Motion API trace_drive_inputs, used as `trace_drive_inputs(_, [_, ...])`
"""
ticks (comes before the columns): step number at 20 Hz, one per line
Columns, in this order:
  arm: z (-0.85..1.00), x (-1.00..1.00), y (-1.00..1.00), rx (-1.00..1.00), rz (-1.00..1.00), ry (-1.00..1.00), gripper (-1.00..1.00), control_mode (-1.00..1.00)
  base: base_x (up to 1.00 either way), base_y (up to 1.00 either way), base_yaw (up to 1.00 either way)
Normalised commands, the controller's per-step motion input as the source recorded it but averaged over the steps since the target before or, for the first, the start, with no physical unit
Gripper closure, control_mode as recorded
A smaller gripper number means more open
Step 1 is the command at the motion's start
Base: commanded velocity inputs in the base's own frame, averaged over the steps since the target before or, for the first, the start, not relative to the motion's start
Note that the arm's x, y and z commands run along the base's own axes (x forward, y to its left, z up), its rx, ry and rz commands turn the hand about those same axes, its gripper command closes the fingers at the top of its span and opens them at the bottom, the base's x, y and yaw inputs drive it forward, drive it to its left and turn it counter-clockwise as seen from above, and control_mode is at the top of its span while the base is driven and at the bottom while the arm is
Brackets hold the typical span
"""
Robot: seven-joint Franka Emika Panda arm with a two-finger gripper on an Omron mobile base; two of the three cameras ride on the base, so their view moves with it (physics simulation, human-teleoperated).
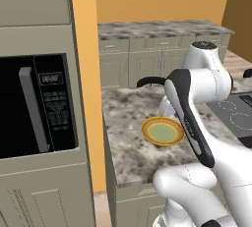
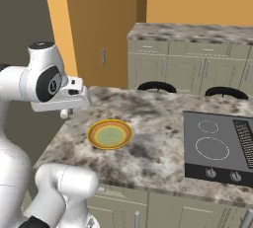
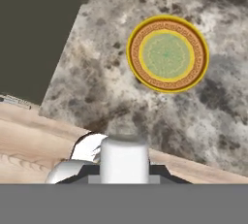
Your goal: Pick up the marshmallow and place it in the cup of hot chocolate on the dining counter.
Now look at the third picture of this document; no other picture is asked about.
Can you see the grey metal bar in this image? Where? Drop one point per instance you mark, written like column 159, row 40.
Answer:
column 15, row 101

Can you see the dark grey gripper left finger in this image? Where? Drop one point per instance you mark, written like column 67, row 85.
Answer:
column 86, row 172

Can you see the white glossy curved object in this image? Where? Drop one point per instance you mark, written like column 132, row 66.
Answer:
column 84, row 150

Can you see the light wood counter panel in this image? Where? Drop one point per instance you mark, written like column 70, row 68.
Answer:
column 29, row 144

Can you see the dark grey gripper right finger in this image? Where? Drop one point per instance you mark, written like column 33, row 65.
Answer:
column 161, row 171

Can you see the white round cylinder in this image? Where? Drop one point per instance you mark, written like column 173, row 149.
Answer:
column 124, row 160

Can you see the yellow rimmed patterned plate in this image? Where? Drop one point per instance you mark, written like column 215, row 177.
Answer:
column 167, row 54

